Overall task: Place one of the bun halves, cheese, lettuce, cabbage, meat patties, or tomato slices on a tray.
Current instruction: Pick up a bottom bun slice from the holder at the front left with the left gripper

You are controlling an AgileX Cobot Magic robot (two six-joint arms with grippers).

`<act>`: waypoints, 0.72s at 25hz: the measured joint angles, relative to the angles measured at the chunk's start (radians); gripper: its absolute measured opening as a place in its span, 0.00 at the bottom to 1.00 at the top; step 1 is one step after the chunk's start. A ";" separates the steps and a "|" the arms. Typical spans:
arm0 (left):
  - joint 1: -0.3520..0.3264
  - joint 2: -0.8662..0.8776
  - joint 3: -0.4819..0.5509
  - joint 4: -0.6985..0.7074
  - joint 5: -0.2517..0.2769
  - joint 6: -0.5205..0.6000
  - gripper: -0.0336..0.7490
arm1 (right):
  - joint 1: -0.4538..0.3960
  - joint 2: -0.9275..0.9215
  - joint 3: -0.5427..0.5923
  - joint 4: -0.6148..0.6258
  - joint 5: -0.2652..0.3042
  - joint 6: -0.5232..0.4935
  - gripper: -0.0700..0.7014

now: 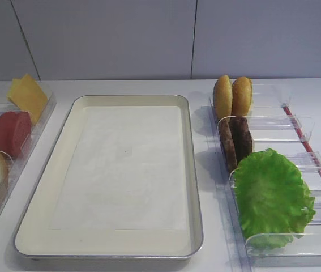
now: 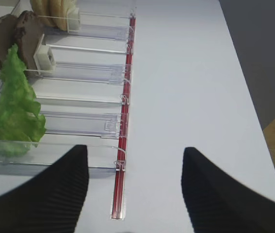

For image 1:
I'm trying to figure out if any left brown meat patty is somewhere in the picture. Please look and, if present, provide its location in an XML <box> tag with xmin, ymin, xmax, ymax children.
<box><xmin>219</xmin><ymin>120</ymin><xmax>237</xmax><ymax>173</ymax></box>

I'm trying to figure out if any brown meat patty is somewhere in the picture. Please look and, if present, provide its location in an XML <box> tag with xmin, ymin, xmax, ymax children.
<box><xmin>219</xmin><ymin>120</ymin><xmax>237</xmax><ymax>173</ymax></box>
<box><xmin>229</xmin><ymin>116</ymin><xmax>253</xmax><ymax>164</ymax></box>

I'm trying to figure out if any right brown meat patty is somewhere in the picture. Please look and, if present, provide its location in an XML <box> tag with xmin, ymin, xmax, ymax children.
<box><xmin>229</xmin><ymin>116</ymin><xmax>253</xmax><ymax>164</ymax></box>

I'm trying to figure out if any green lettuce leaf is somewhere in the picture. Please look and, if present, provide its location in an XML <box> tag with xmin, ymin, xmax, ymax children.
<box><xmin>233</xmin><ymin>148</ymin><xmax>316</xmax><ymax>249</ymax></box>

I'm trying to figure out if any rear red tomato slice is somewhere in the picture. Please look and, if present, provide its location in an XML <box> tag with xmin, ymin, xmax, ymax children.
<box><xmin>15</xmin><ymin>112</ymin><xmax>32</xmax><ymax>134</ymax></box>

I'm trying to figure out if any red tomato slice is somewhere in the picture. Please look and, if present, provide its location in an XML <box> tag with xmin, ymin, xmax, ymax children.
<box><xmin>0</xmin><ymin>111</ymin><xmax>31</xmax><ymax>158</ymax></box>
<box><xmin>15</xmin><ymin>112</ymin><xmax>32</xmax><ymax>134</ymax></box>

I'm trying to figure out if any front yellow cheese slice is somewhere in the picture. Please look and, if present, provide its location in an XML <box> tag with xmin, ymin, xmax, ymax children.
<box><xmin>11</xmin><ymin>74</ymin><xmax>48</xmax><ymax>125</ymax></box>

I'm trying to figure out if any yellow cheese slice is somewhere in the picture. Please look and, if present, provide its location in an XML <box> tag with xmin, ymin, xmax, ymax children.
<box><xmin>7</xmin><ymin>78</ymin><xmax>22</xmax><ymax>108</ymax></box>
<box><xmin>11</xmin><ymin>74</ymin><xmax>48</xmax><ymax>125</ymax></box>

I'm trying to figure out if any front red tomato slice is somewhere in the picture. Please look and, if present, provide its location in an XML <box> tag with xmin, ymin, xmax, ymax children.
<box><xmin>0</xmin><ymin>111</ymin><xmax>31</xmax><ymax>158</ymax></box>

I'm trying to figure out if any rear yellow cheese slice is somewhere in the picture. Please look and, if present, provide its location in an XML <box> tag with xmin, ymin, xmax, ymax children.
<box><xmin>7</xmin><ymin>78</ymin><xmax>22</xmax><ymax>108</ymax></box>

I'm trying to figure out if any white parchment paper sheet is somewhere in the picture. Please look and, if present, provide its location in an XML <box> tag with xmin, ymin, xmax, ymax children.
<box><xmin>52</xmin><ymin>106</ymin><xmax>187</xmax><ymax>230</ymax></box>

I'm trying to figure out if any cream metal baking tray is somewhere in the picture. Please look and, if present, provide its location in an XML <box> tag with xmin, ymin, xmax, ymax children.
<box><xmin>14</xmin><ymin>95</ymin><xmax>203</xmax><ymax>259</ymax></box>

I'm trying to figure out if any left golden bun half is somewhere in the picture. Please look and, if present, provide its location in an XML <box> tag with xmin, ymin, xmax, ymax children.
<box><xmin>213</xmin><ymin>75</ymin><xmax>233</xmax><ymax>120</ymax></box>

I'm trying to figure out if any golden bun half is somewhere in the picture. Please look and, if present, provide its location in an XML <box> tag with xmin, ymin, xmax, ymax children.
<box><xmin>232</xmin><ymin>76</ymin><xmax>252</xmax><ymax>116</ymax></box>
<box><xmin>213</xmin><ymin>75</ymin><xmax>233</xmax><ymax>120</ymax></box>

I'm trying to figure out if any right golden bun half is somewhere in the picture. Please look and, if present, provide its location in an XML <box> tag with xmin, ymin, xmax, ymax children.
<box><xmin>232</xmin><ymin>76</ymin><xmax>252</xmax><ymax>116</ymax></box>

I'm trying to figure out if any clear acrylic rack right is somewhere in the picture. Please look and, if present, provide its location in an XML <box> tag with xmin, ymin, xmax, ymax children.
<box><xmin>209</xmin><ymin>84</ymin><xmax>321</xmax><ymax>260</ymax></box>

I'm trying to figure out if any clear acrylic rack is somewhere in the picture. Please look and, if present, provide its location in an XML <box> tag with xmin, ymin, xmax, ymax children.
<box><xmin>0</xmin><ymin>81</ymin><xmax>57</xmax><ymax>214</ymax></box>
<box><xmin>209</xmin><ymin>84</ymin><xmax>321</xmax><ymax>260</ymax></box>

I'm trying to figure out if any clear acrylic rack left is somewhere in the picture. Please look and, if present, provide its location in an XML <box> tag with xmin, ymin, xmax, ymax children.
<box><xmin>0</xmin><ymin>81</ymin><xmax>57</xmax><ymax>214</ymax></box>

